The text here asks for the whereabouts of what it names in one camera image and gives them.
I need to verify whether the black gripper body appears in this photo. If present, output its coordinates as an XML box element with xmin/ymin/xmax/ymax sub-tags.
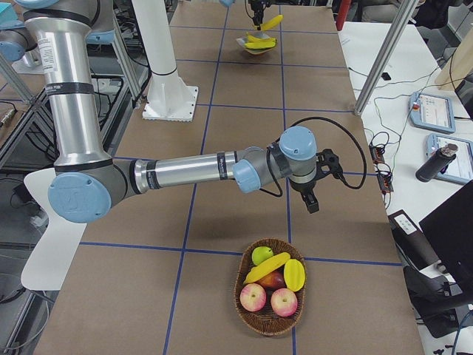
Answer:
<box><xmin>289</xmin><ymin>175</ymin><xmax>317</xmax><ymax>195</ymax></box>
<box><xmin>248</xmin><ymin>0</ymin><xmax>272</xmax><ymax>18</ymax></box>

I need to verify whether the yellow banana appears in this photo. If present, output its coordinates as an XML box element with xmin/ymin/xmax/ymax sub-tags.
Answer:
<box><xmin>246</xmin><ymin>33</ymin><xmax>276</xmax><ymax>43</ymax></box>
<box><xmin>244</xmin><ymin>42</ymin><xmax>276</xmax><ymax>52</ymax></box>
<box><xmin>243</xmin><ymin>252</ymin><xmax>290</xmax><ymax>285</ymax></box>
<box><xmin>256</xmin><ymin>15</ymin><xmax>284</xmax><ymax>31</ymax></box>

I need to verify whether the grey square plate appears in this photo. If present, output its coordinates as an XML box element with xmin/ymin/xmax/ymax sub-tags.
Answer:
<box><xmin>236</xmin><ymin>31</ymin><xmax>278</xmax><ymax>55</ymax></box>

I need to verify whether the wicker fruit basket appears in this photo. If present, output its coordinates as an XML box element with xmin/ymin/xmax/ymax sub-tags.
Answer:
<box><xmin>234</xmin><ymin>238</ymin><xmax>307</xmax><ymax>336</ymax></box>

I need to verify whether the green apple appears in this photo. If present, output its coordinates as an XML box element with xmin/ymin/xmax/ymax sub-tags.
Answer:
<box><xmin>251</xmin><ymin>246</ymin><xmax>274</xmax><ymax>266</ymax></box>

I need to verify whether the dark red apple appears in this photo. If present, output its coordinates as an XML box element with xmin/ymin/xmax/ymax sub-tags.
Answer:
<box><xmin>257</xmin><ymin>271</ymin><xmax>286</xmax><ymax>291</ymax></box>

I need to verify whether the pink apple right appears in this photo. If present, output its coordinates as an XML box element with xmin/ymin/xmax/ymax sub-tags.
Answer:
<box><xmin>270</xmin><ymin>288</ymin><xmax>298</xmax><ymax>317</ymax></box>

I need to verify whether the pink apple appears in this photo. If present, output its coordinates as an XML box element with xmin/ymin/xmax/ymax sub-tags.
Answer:
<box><xmin>239</xmin><ymin>283</ymin><xmax>267</xmax><ymax>312</ymax></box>
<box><xmin>270</xmin><ymin>288</ymin><xmax>298</xmax><ymax>317</ymax></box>

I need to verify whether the pink apple left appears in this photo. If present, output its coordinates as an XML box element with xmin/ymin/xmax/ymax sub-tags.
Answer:
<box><xmin>239</xmin><ymin>283</ymin><xmax>267</xmax><ymax>312</ymax></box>

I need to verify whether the black water bottle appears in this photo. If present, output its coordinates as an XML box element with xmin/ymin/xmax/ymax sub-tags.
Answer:
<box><xmin>415</xmin><ymin>143</ymin><xmax>458</xmax><ymax>183</ymax></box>

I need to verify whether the small black box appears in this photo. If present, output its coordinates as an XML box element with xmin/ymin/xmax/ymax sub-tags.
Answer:
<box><xmin>381</xmin><ymin>72</ymin><xmax>391</xmax><ymax>81</ymax></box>

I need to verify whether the black monitor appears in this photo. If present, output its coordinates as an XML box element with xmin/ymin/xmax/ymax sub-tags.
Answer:
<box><xmin>420</xmin><ymin>182</ymin><xmax>472</xmax><ymax>291</ymax></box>

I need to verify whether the far blue teach pendant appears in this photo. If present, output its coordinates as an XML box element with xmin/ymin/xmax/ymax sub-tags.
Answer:
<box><xmin>409</xmin><ymin>91</ymin><xmax>456</xmax><ymax>134</ymax></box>

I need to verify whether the blue teach pendant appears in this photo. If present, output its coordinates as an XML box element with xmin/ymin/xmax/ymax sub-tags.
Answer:
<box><xmin>409</xmin><ymin>91</ymin><xmax>456</xmax><ymax>134</ymax></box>
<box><xmin>424</xmin><ymin>132</ymin><xmax>473</xmax><ymax>186</ymax></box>

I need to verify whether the near blue teach pendant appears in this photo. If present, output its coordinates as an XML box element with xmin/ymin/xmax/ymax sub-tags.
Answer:
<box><xmin>424</xmin><ymin>132</ymin><xmax>473</xmax><ymax>186</ymax></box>

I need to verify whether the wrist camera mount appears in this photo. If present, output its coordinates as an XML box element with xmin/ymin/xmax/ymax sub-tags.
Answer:
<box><xmin>315</xmin><ymin>149</ymin><xmax>346</xmax><ymax>182</ymax></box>

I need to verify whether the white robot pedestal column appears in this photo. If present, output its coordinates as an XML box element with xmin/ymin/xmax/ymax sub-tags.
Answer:
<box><xmin>132</xmin><ymin>0</ymin><xmax>199</xmax><ymax>122</ymax></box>

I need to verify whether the aluminium frame post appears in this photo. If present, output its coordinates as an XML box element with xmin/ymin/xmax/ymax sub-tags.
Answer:
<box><xmin>354</xmin><ymin>0</ymin><xmax>419</xmax><ymax>116</ymax></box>

